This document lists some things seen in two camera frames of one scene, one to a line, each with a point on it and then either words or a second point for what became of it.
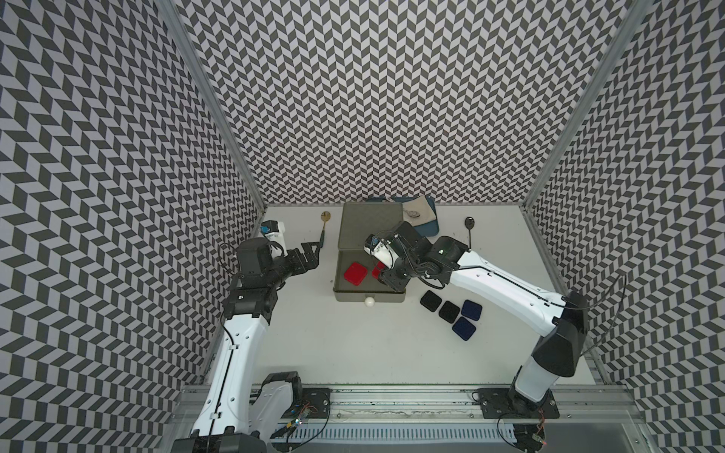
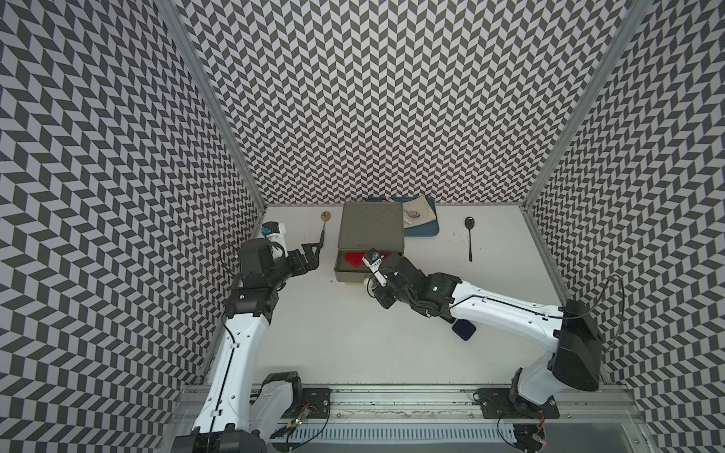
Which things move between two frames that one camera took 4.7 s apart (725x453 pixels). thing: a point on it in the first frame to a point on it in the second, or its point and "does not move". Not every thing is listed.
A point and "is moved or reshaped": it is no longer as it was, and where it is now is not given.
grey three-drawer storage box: x=356 y=221 is moved or reshaped
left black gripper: x=310 y=258 does not move
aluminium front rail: x=398 y=404 does not move
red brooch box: x=355 y=274 to x=354 y=258
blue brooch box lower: x=463 y=328 does not move
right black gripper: x=393 y=280 to x=385 y=299
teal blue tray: x=429 y=228 does not move
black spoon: x=469 y=223 does not move
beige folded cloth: x=417 y=211 does not move
